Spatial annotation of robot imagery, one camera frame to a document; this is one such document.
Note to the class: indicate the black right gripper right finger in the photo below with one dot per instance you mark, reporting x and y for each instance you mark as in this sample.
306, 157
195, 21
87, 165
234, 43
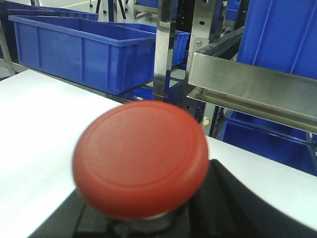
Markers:
224, 208

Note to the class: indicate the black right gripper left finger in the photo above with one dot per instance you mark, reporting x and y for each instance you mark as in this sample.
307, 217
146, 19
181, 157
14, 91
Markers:
73, 219

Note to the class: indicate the red mushroom push button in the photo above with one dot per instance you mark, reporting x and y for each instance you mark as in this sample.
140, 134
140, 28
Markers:
140, 160

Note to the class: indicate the blue bin bottom right shelf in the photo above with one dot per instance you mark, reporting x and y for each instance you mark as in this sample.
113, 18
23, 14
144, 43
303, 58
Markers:
283, 144

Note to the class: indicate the stainless steel shelf rack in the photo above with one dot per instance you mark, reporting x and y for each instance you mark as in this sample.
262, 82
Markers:
213, 73

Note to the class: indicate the large blue bin lower left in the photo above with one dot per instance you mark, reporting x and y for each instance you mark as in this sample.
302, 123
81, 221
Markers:
103, 56

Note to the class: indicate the blue bin behind lower left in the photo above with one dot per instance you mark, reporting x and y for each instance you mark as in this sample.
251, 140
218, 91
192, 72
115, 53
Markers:
180, 39

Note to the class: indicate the large blue bin right shelf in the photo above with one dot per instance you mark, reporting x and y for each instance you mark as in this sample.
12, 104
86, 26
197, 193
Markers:
281, 35

